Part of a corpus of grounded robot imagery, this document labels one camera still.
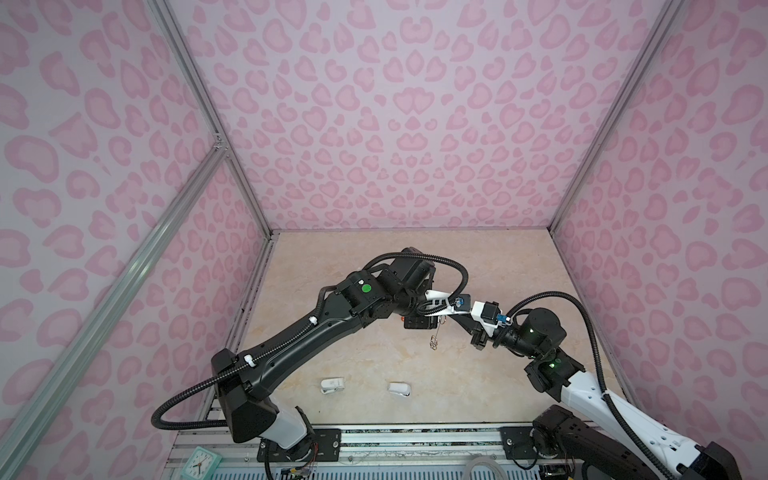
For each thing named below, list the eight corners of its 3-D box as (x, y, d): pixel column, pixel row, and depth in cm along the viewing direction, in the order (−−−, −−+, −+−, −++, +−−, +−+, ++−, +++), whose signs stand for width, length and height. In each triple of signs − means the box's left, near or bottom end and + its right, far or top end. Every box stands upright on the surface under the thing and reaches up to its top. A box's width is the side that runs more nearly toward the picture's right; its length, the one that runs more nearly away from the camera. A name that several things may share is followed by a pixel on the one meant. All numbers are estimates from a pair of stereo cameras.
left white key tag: (323, 394, 83) (320, 390, 80) (323, 384, 85) (320, 380, 82) (344, 391, 84) (342, 386, 81) (344, 381, 86) (342, 376, 82)
